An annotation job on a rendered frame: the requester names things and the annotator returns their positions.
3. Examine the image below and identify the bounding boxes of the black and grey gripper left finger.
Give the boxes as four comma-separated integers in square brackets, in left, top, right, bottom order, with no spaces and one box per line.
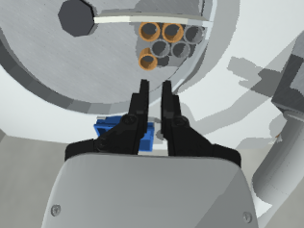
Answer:
[64,79,149,162]

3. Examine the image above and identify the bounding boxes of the blue open crate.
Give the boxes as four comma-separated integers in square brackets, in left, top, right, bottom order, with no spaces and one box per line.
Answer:
[93,115,154,152]

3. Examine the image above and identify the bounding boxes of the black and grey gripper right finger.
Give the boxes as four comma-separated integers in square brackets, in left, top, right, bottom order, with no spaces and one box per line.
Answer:
[161,80,241,168]

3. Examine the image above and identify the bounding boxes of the grey metal bushing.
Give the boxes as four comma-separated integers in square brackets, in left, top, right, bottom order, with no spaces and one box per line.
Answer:
[150,34,170,58]
[182,24,204,44]
[170,37,190,60]

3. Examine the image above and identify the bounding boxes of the bronze bushing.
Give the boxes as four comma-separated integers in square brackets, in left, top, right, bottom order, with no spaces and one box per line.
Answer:
[139,22,161,41]
[139,48,158,70]
[162,23,184,43]

